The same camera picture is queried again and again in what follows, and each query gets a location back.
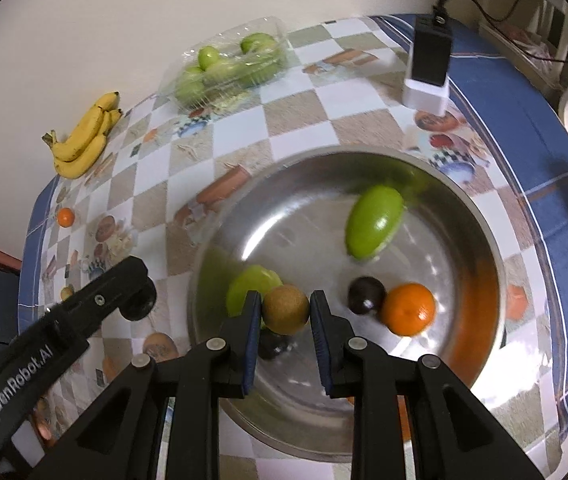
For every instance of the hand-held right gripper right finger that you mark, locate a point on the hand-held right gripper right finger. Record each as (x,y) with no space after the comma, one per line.
(320,345)

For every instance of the heap of green apples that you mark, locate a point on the heap of green apples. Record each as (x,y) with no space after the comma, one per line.
(208,57)

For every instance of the black box device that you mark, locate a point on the black box device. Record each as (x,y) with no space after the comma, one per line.
(431,50)

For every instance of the round yellow-green fruit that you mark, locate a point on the round yellow-green fruit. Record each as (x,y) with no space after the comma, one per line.
(251,280)

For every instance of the oblong green mango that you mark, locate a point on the oblong green mango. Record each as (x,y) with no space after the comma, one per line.
(374,225)

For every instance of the yellow banana bunch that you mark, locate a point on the yellow banana bunch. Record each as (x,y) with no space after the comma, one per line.
(83,152)

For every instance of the clear plastic fruit container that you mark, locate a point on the clear plastic fruit container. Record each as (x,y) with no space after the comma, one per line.
(270,27)

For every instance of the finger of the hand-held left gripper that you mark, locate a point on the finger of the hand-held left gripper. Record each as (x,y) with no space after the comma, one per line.
(113,290)

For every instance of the dark plum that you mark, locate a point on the dark plum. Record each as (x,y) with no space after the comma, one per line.
(271,348)
(366,294)

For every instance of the round brown fruit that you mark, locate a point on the round brown fruit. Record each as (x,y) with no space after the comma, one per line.
(286,310)

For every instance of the small brown longan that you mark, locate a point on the small brown longan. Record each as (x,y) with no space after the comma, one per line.
(67,293)

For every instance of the checkered printed tablecloth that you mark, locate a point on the checkered printed tablecloth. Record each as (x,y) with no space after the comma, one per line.
(314,125)

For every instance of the large metal bowl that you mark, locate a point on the large metal bowl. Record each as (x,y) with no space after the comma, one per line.
(289,220)

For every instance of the small orange tangerine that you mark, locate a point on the small orange tangerine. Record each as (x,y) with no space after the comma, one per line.
(65,217)

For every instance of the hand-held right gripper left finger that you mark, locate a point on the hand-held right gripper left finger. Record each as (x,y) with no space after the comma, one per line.
(251,345)

